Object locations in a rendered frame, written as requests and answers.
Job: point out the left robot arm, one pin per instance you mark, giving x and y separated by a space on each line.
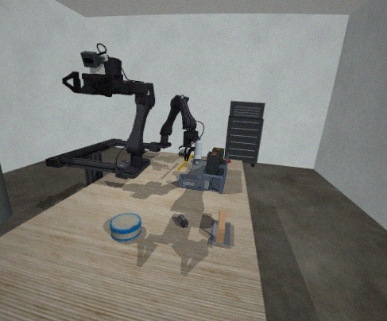
177 105

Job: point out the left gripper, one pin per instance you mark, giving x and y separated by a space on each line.
189 149

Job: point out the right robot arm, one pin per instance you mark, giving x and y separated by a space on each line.
134 144

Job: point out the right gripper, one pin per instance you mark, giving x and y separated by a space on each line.
91 83

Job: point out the white bottle with blue cap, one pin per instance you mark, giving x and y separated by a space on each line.
198 149

